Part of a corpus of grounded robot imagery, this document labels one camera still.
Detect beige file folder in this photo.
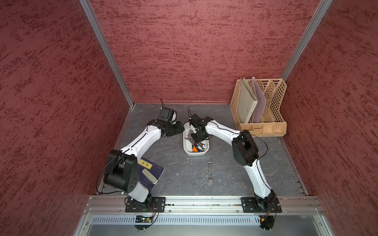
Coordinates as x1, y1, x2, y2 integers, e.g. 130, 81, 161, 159
238, 78, 258, 124

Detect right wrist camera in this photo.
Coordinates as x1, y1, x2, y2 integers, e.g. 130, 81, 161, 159
189, 114, 203, 129

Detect aluminium corner post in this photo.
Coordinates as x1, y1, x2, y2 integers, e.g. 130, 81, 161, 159
79, 0, 135, 108
281, 0, 333, 81

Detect left aluminium corner post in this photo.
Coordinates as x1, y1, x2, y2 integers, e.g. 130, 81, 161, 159
79, 0, 135, 108

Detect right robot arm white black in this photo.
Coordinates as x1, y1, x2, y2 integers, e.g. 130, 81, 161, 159
189, 114, 277, 212

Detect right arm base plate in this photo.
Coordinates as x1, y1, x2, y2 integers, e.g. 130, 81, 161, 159
240, 197, 282, 213

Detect purple file folder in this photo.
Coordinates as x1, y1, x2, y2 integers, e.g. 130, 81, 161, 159
251, 77, 267, 123

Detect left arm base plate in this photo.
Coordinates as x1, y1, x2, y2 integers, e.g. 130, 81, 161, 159
125, 195, 166, 213

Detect dark blue book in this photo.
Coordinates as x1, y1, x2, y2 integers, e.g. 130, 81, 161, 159
138, 158, 164, 190

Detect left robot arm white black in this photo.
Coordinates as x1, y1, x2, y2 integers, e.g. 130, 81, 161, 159
103, 120, 185, 206

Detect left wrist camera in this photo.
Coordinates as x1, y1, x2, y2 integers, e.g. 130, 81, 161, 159
157, 107, 177, 123

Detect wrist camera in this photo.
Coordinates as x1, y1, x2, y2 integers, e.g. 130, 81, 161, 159
189, 114, 203, 129
157, 107, 177, 123

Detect beige plastic file organizer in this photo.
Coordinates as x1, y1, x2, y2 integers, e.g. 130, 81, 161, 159
230, 78, 287, 137

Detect aluminium front rail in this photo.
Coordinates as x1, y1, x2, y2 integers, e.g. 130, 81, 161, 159
84, 195, 324, 216

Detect white plastic storage box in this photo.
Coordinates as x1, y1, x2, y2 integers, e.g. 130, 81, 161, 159
183, 123, 210, 156

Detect right aluminium corner post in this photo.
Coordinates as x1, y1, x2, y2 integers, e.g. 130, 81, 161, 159
281, 0, 333, 81

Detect silver wrench in box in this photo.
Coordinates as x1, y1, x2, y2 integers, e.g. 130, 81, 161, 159
184, 129, 196, 146

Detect long silver combination wrench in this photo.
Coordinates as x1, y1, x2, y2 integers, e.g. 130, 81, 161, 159
208, 159, 213, 185

